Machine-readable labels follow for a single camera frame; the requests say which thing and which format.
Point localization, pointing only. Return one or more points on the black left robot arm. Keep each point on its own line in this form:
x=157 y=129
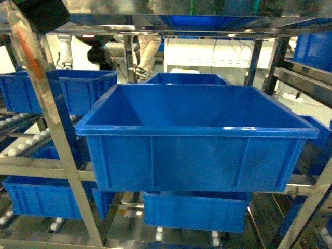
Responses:
x=45 y=16

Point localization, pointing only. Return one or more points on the blue bin lower shelf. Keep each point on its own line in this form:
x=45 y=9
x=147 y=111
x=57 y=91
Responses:
x=207 y=211

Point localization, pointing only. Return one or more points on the large blue front bin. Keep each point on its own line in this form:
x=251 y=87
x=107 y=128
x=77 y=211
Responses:
x=190 y=137

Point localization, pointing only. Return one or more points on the blue bin behind front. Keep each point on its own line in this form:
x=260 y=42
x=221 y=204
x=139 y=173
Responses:
x=186 y=78

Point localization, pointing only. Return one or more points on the blue bin upper left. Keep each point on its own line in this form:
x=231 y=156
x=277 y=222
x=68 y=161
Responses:
x=81 y=89

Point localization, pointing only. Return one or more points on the blue bin lower left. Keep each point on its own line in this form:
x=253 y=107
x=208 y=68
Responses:
x=43 y=197

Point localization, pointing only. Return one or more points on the steel shelf rack frame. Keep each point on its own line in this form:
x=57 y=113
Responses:
x=33 y=49

